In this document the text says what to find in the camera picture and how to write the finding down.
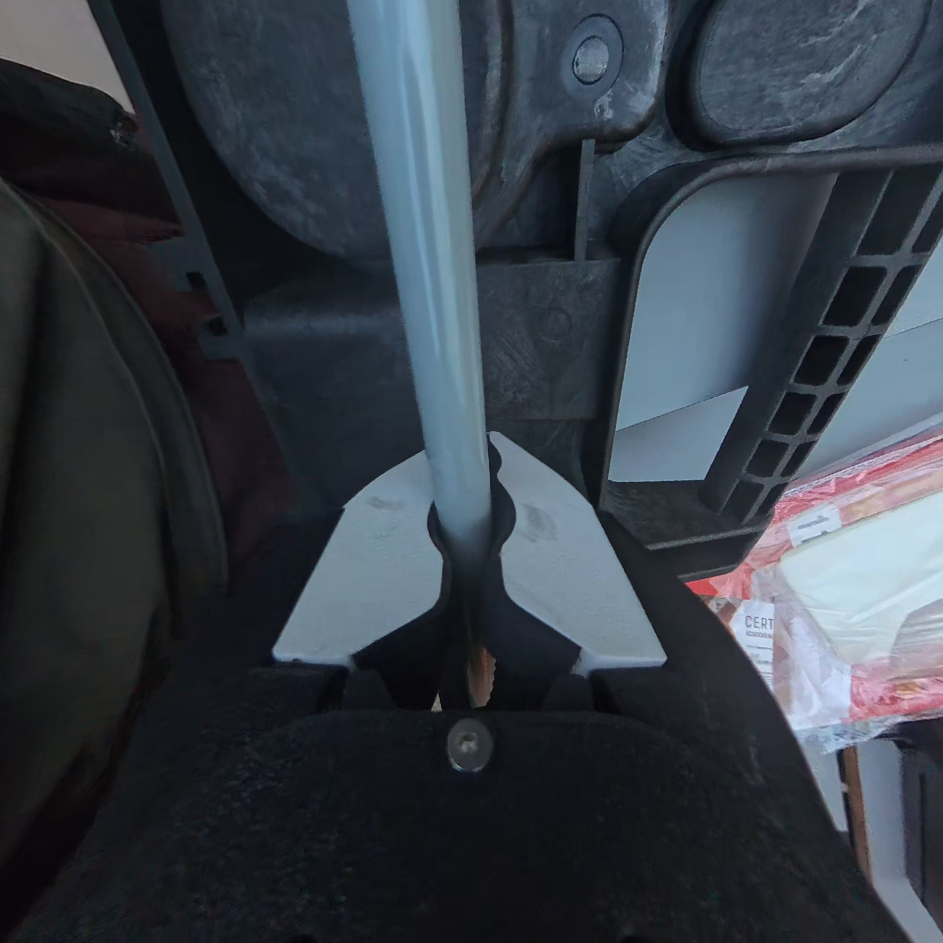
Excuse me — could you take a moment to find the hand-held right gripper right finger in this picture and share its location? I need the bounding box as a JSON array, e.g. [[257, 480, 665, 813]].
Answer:
[[471, 431, 670, 712]]

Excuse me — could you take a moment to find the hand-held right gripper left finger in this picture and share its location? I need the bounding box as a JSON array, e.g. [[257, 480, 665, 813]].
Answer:
[[271, 448, 467, 712]]

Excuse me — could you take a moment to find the olive green jacket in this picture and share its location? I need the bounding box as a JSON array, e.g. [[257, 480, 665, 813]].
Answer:
[[0, 177, 231, 907]]

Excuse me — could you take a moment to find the red plastic-wrapped packet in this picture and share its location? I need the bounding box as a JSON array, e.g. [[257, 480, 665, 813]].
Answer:
[[689, 423, 943, 754]]

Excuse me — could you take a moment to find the black office chair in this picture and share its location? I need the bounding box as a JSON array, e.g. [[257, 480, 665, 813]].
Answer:
[[151, 0, 943, 584]]

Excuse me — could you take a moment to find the dark maroon cloth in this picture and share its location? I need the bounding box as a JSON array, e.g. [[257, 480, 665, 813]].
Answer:
[[0, 59, 296, 531]]

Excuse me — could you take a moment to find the grey metal frame bar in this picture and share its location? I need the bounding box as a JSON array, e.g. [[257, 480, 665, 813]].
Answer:
[[87, 0, 246, 361]]

